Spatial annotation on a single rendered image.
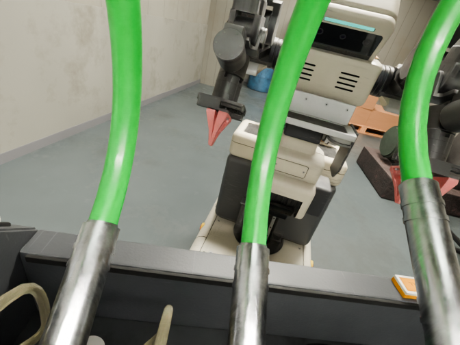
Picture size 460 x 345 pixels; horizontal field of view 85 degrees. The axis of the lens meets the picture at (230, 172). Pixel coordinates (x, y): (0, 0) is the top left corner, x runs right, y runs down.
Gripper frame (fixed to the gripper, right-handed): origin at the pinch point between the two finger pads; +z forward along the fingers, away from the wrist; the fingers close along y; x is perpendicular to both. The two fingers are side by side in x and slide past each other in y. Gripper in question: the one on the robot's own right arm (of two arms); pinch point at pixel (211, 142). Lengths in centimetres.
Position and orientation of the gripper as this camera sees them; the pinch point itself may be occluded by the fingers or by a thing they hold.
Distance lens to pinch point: 56.0
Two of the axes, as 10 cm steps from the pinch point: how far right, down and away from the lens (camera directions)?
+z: -3.0, 9.5, 0.6
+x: 1.3, -0.2, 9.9
